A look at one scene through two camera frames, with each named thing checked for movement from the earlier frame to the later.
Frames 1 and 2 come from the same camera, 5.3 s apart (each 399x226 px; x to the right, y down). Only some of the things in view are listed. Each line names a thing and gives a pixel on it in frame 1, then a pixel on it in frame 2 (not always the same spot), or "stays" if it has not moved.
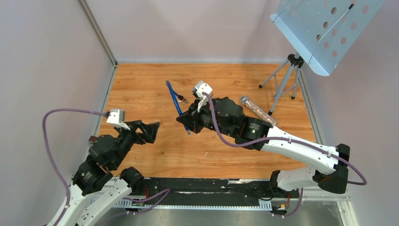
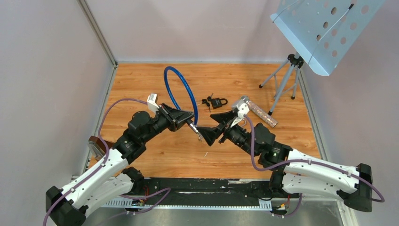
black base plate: x=206 y=192 stays
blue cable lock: x=181 y=100 -> x=192 y=94
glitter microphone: x=245 y=100 stays
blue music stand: x=320 y=31 stays
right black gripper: x=192 y=118 -> x=211 y=134
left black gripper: x=149 y=133 -> x=179 y=117
